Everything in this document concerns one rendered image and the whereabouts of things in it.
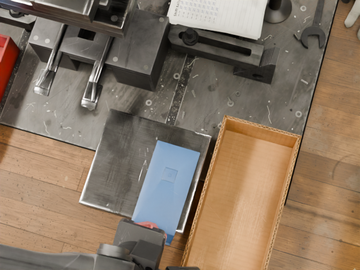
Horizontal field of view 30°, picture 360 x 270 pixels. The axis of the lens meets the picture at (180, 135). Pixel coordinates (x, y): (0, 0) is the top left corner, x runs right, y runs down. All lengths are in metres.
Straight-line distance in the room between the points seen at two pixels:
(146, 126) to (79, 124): 0.11
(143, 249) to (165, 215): 0.15
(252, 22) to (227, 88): 0.11
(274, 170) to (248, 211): 0.08
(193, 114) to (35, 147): 0.26
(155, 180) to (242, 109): 0.19
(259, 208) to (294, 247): 0.08
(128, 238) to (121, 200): 0.14
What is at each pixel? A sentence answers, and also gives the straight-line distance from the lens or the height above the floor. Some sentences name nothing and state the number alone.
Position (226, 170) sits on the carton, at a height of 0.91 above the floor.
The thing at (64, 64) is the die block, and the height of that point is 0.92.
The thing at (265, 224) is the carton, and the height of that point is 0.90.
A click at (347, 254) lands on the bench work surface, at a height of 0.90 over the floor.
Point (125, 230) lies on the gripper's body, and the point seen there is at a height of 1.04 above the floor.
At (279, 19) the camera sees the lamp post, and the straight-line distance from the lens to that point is 1.15.
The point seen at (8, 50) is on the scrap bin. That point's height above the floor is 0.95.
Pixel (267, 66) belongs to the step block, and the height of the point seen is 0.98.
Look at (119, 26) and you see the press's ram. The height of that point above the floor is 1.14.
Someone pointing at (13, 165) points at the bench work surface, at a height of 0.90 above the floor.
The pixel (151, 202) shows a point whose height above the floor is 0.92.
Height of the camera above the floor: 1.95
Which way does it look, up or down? 75 degrees down
